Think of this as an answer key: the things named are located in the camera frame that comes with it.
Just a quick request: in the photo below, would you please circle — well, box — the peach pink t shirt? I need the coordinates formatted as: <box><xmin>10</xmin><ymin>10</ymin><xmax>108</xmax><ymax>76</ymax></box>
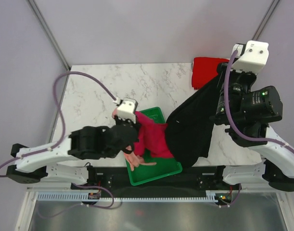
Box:
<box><xmin>124</xmin><ymin>153</ymin><xmax>156</xmax><ymax>171</ymax></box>

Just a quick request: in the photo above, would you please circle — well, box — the magenta t shirt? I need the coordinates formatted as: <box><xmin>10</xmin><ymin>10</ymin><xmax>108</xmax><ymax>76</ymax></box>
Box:
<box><xmin>134</xmin><ymin>112</ymin><xmax>174</xmax><ymax>159</ymax></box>

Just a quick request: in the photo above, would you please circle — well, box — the green plastic tray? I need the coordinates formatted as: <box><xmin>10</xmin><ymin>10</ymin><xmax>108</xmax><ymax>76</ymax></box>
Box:
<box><xmin>126</xmin><ymin>107</ymin><xmax>182</xmax><ymax>186</ymax></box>

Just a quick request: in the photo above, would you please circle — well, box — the black t shirt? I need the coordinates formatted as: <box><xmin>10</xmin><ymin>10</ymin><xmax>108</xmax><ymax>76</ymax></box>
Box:
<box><xmin>165</xmin><ymin>76</ymin><xmax>220</xmax><ymax>168</ymax></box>

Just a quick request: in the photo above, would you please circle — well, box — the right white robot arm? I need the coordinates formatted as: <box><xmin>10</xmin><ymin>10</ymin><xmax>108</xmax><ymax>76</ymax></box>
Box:
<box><xmin>210</xmin><ymin>62</ymin><xmax>294</xmax><ymax>192</ymax></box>

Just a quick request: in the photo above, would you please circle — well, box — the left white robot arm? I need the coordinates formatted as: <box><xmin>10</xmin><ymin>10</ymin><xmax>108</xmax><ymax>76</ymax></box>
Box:
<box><xmin>6</xmin><ymin>118</ymin><xmax>141</xmax><ymax>189</ymax></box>

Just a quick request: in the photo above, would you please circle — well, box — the folded red t shirt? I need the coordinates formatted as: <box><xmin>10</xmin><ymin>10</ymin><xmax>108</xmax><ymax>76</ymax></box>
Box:
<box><xmin>192</xmin><ymin>57</ymin><xmax>229</xmax><ymax>90</ymax></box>

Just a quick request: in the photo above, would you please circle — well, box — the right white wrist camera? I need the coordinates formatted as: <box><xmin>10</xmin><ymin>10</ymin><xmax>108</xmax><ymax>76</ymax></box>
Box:
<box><xmin>231</xmin><ymin>40</ymin><xmax>269</xmax><ymax>75</ymax></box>

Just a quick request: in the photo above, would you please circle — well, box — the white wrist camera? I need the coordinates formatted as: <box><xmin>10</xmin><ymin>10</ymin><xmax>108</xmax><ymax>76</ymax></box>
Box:
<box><xmin>231</xmin><ymin>40</ymin><xmax>269</xmax><ymax>75</ymax></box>
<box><xmin>113</xmin><ymin>97</ymin><xmax>138</xmax><ymax>123</ymax></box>

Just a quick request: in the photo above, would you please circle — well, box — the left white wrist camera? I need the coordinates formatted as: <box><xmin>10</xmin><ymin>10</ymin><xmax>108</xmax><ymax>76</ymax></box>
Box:
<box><xmin>113</xmin><ymin>97</ymin><xmax>138</xmax><ymax>123</ymax></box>

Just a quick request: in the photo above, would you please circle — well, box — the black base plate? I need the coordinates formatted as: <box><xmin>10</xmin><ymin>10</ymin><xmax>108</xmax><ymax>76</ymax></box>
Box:
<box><xmin>69</xmin><ymin>165</ymin><xmax>243</xmax><ymax>193</ymax></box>

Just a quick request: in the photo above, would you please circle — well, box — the right aluminium frame post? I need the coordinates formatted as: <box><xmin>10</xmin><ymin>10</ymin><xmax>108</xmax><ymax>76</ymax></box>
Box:
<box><xmin>252</xmin><ymin>0</ymin><xmax>281</xmax><ymax>40</ymax></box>

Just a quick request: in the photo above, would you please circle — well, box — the aluminium frame post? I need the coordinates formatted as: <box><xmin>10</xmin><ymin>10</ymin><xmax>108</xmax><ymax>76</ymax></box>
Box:
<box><xmin>26</xmin><ymin>0</ymin><xmax>72</xmax><ymax>72</ymax></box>
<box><xmin>252</xmin><ymin>0</ymin><xmax>281</xmax><ymax>40</ymax></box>

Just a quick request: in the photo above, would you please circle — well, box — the white slotted cable duct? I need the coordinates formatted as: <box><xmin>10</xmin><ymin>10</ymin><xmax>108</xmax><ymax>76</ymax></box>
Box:
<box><xmin>37</xmin><ymin>192</ymin><xmax>230</xmax><ymax>203</ymax></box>

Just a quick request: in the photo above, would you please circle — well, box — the left aluminium frame post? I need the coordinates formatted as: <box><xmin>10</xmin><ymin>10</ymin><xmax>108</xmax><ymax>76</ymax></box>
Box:
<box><xmin>26</xmin><ymin>0</ymin><xmax>72</xmax><ymax>72</ymax></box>

